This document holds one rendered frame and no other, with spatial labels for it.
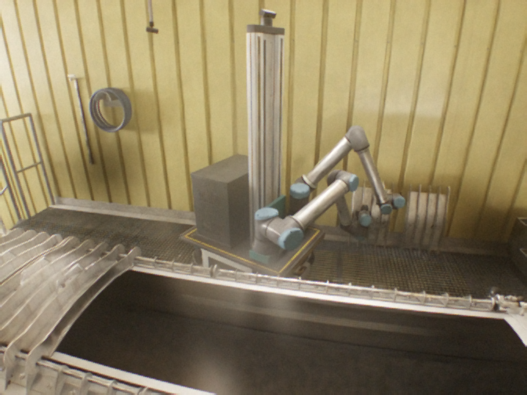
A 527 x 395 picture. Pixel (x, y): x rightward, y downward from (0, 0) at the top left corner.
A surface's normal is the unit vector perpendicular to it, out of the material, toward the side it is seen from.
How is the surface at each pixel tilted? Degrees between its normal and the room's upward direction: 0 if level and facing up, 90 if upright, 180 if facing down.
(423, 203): 67
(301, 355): 72
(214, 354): 61
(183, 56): 90
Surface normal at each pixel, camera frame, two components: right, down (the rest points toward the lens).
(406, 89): -0.21, 0.40
